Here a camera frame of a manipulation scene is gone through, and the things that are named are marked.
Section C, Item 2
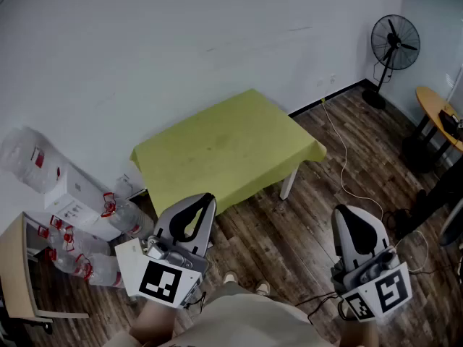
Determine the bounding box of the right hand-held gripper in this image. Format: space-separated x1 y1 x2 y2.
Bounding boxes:
331 204 413 323

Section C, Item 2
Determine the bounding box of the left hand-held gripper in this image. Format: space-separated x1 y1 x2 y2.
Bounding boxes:
114 192 217 309

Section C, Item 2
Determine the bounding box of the yellow cloth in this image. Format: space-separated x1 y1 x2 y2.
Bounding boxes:
129 88 328 217

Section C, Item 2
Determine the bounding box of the person's left forearm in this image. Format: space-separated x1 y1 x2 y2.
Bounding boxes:
129 297 179 347

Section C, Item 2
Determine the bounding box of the person's right forearm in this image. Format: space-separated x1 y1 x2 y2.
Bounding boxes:
339 316 381 347

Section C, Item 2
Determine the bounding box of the group of clear water bottles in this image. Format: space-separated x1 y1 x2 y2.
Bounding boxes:
36 174 156 289

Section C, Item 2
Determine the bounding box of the white water dispenser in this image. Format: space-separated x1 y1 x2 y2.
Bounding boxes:
43 162 124 241

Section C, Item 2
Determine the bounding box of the person's beige clothing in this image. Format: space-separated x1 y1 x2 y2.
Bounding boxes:
103 283 336 347

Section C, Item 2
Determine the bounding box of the round wooden table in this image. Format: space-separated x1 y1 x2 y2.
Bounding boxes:
400 86 463 174

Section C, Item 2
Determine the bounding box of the large clear water jug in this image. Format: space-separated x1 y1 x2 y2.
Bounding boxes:
0 126 69 194

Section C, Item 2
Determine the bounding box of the light wooden desk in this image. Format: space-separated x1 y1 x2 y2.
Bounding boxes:
0 211 90 335

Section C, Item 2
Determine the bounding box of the black standing floor fan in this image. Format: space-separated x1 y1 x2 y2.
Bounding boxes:
361 14 421 110

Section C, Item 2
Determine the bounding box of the thin black cable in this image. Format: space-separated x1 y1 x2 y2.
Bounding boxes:
294 290 343 325

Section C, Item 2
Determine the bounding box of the white floor cable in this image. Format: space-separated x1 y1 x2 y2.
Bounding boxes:
320 98 430 273

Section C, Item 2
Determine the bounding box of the black device with cables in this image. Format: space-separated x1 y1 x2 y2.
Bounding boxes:
438 109 463 137

